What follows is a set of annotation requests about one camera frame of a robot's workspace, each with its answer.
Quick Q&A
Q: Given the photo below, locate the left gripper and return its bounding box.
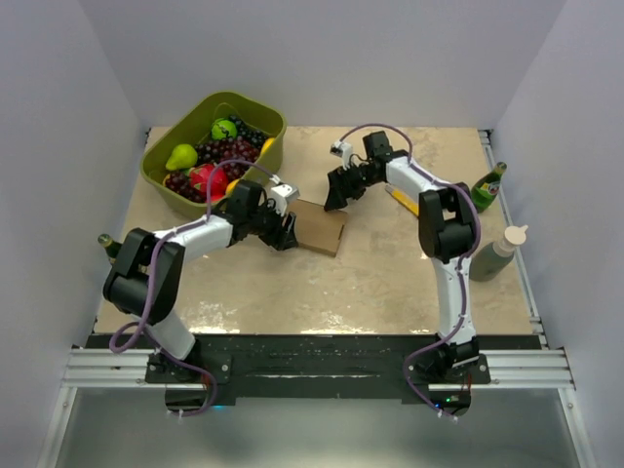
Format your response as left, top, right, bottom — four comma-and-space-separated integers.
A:
247, 199, 298, 251

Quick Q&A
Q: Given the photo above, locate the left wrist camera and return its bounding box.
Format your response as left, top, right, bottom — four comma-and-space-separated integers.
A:
269, 183, 299, 216

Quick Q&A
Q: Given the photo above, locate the small dark grape bunch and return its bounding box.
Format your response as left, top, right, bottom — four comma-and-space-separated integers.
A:
163, 171, 206, 204

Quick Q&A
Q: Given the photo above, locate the yellow fruit at basket edge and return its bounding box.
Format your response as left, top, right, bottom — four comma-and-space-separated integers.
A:
260, 137, 275, 155

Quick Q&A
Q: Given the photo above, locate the red dragon fruit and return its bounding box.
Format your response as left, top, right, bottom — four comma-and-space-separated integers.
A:
187, 164, 229, 199

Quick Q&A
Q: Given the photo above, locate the dark blue grape bunch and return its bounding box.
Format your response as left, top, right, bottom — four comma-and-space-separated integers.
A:
228, 114, 267, 149

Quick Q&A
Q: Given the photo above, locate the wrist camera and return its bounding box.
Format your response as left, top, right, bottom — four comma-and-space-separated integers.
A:
269, 183, 299, 216
330, 140, 354, 170

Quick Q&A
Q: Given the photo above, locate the green glass bottle right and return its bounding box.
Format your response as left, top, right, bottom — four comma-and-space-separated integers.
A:
470, 162, 507, 213

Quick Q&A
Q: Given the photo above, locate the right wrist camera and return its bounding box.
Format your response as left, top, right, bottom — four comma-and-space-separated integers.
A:
330, 140, 354, 170

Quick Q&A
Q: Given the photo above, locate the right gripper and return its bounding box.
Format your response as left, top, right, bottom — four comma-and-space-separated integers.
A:
325, 161, 381, 213

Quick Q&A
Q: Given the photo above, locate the olive green plastic basket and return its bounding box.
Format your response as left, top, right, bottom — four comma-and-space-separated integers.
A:
140, 92, 287, 219

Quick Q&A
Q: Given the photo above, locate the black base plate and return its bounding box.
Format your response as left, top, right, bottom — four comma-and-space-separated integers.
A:
131, 333, 491, 409

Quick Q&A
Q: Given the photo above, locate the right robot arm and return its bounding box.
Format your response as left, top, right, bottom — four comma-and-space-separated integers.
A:
324, 132, 481, 383

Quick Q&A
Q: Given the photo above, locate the green pear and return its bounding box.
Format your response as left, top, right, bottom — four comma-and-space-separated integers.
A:
165, 143, 198, 172

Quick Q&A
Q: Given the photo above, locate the green apple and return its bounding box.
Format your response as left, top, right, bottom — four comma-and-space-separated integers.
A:
211, 119, 238, 140

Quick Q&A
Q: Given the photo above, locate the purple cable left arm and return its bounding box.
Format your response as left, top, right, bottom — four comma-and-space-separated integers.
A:
108, 159, 284, 418

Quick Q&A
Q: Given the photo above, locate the red grape bunch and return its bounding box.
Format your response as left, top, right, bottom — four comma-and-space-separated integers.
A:
194, 137, 260, 166

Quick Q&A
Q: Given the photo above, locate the green glass bottle left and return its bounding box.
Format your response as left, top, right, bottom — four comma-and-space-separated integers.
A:
97, 233, 122, 264

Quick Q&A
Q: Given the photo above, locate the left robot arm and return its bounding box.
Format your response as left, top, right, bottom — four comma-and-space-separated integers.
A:
103, 176, 299, 382

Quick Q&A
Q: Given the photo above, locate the brown cardboard express box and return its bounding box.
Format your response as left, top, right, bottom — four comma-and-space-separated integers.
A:
289, 200, 348, 257

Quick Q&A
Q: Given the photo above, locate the green glass bottle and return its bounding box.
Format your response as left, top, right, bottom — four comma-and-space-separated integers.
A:
470, 162, 507, 213
97, 233, 122, 264

